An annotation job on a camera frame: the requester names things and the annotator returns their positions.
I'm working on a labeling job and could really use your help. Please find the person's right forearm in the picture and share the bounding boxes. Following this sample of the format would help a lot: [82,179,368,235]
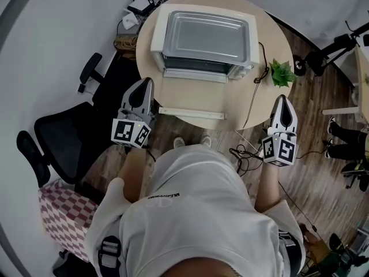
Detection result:
[254,162,283,214]

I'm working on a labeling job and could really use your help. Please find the white t-shirt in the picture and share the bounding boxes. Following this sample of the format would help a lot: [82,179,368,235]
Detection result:
[82,144,307,277]

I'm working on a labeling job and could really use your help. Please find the pink checkered box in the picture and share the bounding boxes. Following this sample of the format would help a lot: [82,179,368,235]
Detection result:
[37,179,101,264]

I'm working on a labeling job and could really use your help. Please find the black swivel chair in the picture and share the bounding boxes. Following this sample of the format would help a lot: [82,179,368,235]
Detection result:
[341,160,369,192]

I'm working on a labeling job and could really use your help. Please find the black floor cable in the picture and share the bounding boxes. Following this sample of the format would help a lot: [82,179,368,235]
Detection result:
[277,180,319,235]

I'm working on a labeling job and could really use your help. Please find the small white device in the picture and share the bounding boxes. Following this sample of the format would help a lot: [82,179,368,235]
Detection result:
[122,12,140,31]

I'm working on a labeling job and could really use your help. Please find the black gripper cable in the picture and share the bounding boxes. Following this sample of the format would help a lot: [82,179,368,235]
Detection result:
[229,144,266,173]

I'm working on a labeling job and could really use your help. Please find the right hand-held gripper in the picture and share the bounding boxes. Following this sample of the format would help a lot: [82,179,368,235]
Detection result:
[261,94,299,167]

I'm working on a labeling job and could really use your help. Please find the black equipment rig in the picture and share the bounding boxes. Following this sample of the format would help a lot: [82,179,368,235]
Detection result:
[328,232,369,277]

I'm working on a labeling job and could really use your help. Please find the person's left forearm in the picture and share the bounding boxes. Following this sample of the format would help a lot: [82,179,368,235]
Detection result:
[117,147,152,205]

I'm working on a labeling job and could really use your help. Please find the white toaster oven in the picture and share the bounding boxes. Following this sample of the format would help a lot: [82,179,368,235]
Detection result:
[149,3,259,84]

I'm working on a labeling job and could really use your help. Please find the white storage crate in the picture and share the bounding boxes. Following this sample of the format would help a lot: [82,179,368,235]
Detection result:
[356,220,369,254]

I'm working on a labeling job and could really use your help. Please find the green plant in white pot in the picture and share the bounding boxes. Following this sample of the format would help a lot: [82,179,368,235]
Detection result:
[268,58,298,89]

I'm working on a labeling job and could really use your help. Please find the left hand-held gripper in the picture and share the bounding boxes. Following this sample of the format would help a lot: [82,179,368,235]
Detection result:
[111,77,157,149]

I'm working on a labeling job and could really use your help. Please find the white router with black antennas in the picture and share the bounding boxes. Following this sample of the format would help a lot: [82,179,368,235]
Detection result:
[123,0,157,16]

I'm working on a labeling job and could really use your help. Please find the grey black harness strap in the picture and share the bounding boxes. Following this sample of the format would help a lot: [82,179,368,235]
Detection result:
[96,235,124,277]
[277,229,303,277]

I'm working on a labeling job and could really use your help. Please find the brown box of cables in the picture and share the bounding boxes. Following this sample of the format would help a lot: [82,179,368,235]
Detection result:
[113,33,140,52]

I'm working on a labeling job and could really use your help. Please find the black mesh office chair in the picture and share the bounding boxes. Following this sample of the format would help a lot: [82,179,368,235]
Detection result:
[16,52,159,189]

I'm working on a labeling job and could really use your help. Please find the person's right shoe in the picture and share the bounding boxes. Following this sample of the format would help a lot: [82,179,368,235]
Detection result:
[199,131,213,148]

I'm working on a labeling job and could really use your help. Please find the person's chin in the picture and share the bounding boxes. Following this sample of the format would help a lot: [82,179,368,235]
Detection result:
[170,260,243,277]

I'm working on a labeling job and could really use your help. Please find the grey metal baking tray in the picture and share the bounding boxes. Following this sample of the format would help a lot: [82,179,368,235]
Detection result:
[160,10,251,68]

